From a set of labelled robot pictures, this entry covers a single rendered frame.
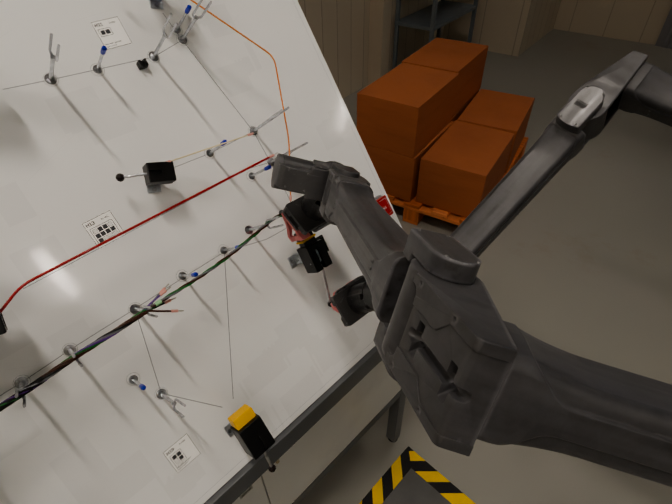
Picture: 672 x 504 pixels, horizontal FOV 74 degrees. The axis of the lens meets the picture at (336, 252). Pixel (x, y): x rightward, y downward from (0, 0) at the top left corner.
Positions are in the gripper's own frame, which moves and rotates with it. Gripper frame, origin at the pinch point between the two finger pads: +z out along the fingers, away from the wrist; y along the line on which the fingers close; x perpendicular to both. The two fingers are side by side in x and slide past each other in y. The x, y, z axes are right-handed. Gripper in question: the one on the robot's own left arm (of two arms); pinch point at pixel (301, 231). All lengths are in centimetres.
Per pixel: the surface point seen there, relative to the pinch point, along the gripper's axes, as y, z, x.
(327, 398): 8.2, 21.5, 30.2
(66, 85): 24.8, -9.7, -39.3
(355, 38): -274, 167, -179
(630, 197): -271, 85, 68
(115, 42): 13.8, -12.0, -43.8
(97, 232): 32.0, 0.3, -17.6
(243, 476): 31.2, 22.1, 30.9
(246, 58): -10.0, -8.9, -36.1
